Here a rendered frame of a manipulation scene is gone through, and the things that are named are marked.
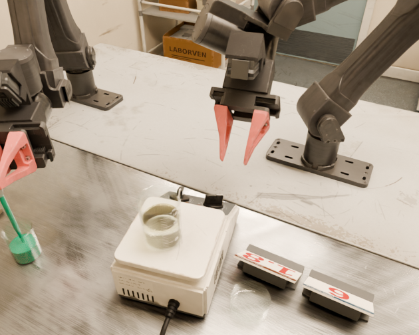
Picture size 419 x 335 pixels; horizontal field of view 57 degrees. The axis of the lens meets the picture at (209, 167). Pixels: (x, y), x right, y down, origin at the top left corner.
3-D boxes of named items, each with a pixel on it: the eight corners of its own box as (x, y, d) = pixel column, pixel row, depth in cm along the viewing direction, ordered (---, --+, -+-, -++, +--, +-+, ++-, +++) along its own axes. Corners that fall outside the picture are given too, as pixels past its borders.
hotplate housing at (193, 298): (167, 201, 69) (163, 166, 64) (239, 216, 66) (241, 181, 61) (108, 312, 52) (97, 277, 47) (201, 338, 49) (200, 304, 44)
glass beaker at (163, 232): (173, 219, 54) (169, 175, 49) (191, 246, 50) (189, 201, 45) (132, 234, 52) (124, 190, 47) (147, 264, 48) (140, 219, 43)
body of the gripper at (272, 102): (277, 108, 54) (287, 59, 55) (207, 98, 56) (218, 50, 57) (278, 122, 60) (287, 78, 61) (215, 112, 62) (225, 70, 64)
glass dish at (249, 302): (248, 334, 50) (249, 325, 48) (220, 304, 53) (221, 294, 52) (277, 309, 52) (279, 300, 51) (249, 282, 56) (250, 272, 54)
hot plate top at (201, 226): (148, 198, 58) (147, 194, 57) (227, 215, 55) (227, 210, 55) (111, 262, 49) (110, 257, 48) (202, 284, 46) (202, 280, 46)
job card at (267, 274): (249, 244, 61) (251, 226, 58) (304, 267, 58) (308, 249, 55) (232, 273, 57) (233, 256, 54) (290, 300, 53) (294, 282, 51)
